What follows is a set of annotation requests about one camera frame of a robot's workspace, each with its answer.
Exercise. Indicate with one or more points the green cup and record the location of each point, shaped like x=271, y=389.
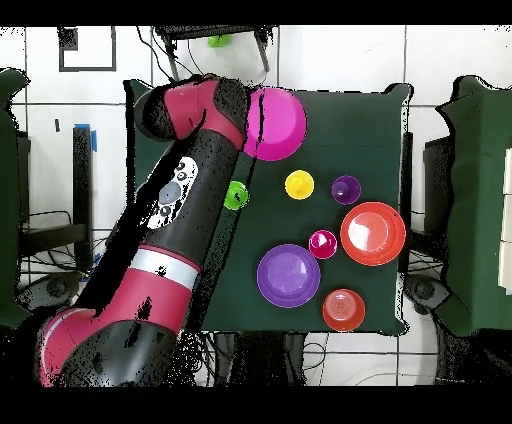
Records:
x=238, y=196

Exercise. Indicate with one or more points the purple bowl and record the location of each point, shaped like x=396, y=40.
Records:
x=288, y=276

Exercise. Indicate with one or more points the red cup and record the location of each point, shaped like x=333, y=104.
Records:
x=322, y=244

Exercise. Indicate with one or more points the pink bowl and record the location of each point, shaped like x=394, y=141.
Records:
x=280, y=124

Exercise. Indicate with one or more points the green bowl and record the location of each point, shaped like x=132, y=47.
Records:
x=219, y=40

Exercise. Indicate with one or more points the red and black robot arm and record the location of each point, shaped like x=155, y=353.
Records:
x=160, y=280

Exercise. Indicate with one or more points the yellow cup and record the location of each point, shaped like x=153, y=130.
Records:
x=299, y=184

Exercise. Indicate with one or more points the purple cup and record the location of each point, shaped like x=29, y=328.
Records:
x=346, y=190

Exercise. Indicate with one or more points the large orange bowl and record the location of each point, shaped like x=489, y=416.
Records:
x=372, y=234

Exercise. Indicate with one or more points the dark green tablecloth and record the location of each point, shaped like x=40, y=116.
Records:
x=352, y=132

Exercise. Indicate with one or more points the small orange bowl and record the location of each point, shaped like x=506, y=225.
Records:
x=344, y=310

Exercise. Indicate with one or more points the blue tape strip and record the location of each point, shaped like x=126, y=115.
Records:
x=94, y=142

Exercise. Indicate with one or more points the black metal stool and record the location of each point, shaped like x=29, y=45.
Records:
x=192, y=31

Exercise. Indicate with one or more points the black cross beam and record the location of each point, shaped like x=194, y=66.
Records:
x=52, y=239

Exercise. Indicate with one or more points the green side table cloth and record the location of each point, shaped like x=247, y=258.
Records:
x=480, y=200
x=8, y=200

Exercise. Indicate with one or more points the white boxes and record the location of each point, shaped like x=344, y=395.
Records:
x=506, y=220

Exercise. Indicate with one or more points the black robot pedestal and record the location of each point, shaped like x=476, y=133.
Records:
x=260, y=360

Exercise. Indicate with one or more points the black upright post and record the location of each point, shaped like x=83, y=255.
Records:
x=82, y=180

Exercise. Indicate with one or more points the black pedestal foot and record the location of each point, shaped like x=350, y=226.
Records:
x=56, y=286
x=424, y=290

